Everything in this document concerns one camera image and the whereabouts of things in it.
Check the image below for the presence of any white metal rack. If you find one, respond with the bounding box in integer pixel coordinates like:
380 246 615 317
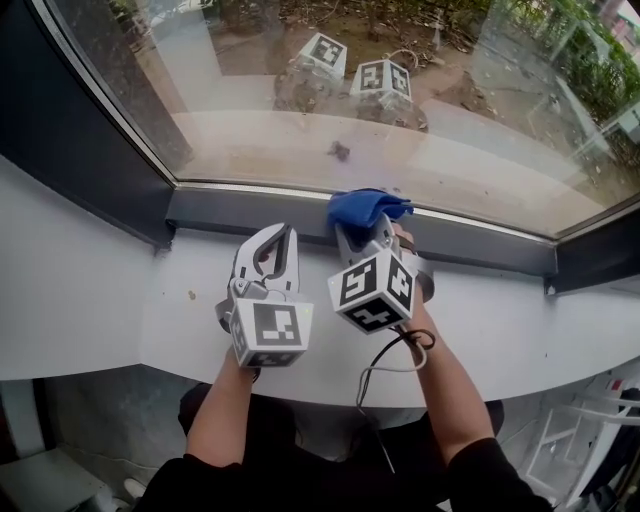
522 384 640 507

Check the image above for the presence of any black hair tie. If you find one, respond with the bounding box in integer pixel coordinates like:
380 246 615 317
402 328 437 352

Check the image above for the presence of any green hedge outside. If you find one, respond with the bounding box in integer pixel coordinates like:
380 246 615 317
544 0 640 131

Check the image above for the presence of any person's left forearm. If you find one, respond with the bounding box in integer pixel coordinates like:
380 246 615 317
183 344 262 467

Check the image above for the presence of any blue cleaning cloth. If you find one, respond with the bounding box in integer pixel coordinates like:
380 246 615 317
326 187 416 242

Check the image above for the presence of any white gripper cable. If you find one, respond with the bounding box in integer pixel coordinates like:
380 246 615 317
354 343 429 417

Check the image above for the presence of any person's black shirt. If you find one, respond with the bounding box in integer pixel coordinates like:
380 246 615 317
141 381 557 512

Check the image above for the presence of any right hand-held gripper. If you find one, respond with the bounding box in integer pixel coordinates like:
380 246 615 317
326 214 437 337

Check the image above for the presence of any person's right forearm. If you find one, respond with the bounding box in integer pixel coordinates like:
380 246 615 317
399 297 495 467

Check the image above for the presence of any person's right hand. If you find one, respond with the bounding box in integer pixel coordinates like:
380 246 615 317
392 223 417 257

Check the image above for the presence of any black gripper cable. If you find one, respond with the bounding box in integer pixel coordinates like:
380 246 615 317
355 330 407 475

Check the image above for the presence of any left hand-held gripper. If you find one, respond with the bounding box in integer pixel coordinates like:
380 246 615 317
214 222 316 370

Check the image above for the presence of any dark window frame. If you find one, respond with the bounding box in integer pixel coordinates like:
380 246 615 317
0 0 640 298

